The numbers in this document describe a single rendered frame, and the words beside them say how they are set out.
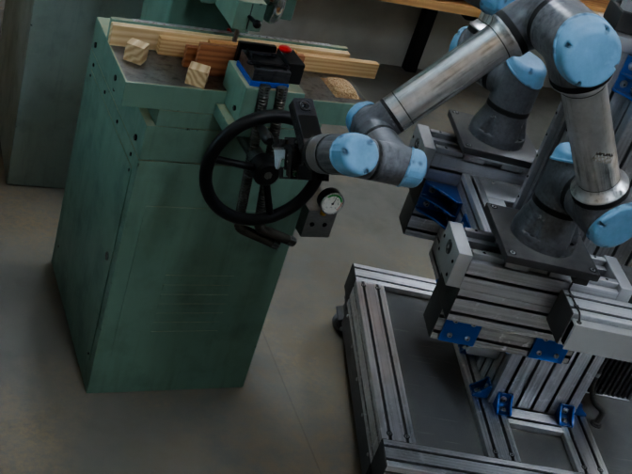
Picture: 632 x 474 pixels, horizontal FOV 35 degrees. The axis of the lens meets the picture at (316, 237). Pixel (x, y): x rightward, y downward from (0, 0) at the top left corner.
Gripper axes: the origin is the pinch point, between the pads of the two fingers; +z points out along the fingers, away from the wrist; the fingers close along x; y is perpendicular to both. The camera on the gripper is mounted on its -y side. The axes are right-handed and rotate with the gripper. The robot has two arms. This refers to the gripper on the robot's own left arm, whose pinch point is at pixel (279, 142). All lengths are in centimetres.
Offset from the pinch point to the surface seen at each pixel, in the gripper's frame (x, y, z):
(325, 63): 26.2, -20.9, 33.2
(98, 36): -20, -26, 73
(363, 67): 37, -21, 33
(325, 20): 139, -68, 262
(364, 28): 160, -67, 262
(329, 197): 26.1, 11.7, 27.3
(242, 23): 0.6, -26.9, 25.2
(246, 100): -3.0, -8.9, 11.4
